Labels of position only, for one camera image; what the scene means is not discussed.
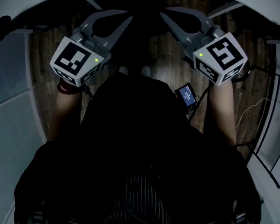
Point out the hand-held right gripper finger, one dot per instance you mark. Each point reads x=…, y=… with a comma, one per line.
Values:
x=201, y=17
x=182, y=36

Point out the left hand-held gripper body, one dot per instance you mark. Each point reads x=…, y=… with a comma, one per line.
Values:
x=73, y=60

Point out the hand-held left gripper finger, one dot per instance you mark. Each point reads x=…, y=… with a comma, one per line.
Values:
x=91, y=19
x=116, y=33

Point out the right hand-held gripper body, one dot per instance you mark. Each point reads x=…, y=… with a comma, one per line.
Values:
x=219, y=60

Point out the person's right forearm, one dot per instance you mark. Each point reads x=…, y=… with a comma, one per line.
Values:
x=222, y=114

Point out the person's left forearm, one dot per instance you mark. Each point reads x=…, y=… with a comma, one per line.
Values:
x=65, y=115

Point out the person's left white shoe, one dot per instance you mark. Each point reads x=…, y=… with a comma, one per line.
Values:
x=123, y=70

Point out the person's white shoe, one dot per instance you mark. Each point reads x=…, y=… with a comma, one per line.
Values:
x=123, y=70
x=146, y=71

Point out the person's right white shoe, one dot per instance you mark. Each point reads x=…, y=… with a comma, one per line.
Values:
x=146, y=71

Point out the small black screen device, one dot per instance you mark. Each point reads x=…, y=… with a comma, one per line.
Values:
x=186, y=95

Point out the person's black shirt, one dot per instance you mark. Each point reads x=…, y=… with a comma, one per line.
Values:
x=137, y=134

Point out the striped garment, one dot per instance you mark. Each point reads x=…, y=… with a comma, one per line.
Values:
x=141, y=208

